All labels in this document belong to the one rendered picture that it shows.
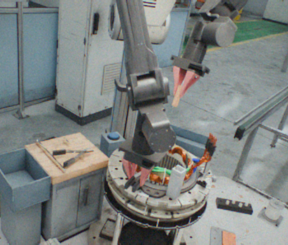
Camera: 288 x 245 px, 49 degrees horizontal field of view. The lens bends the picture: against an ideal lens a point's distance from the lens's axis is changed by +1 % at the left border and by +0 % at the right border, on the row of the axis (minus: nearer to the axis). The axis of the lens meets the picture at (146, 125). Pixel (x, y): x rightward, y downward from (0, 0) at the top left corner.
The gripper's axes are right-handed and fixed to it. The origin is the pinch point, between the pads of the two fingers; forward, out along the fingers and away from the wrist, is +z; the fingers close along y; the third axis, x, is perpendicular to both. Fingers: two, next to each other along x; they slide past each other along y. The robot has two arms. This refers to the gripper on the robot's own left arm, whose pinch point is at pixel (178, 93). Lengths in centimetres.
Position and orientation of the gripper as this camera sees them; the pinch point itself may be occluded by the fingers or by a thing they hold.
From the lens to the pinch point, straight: 88.7
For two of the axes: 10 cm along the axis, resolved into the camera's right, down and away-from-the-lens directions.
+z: -3.5, 9.2, 1.5
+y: 8.4, 3.8, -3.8
